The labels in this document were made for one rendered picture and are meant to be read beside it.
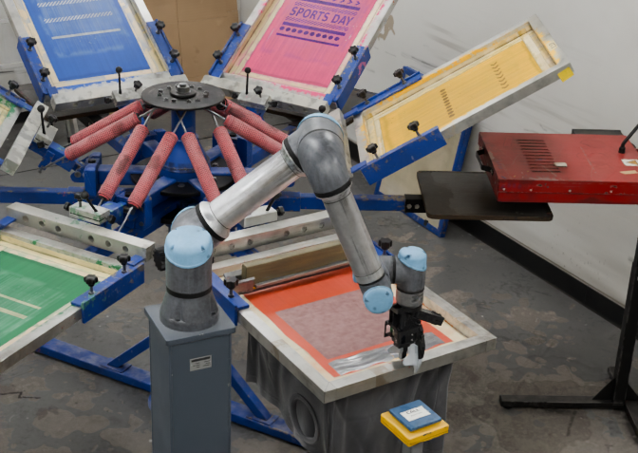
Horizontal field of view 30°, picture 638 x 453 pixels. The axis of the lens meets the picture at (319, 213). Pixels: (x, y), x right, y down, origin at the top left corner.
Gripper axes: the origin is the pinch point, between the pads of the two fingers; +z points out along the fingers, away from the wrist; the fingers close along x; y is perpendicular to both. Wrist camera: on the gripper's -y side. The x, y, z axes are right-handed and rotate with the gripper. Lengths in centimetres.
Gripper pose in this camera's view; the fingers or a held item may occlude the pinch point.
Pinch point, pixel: (410, 363)
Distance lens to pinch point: 333.1
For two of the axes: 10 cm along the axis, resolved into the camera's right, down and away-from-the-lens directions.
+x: 5.2, 3.8, -7.6
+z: -0.4, 9.0, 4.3
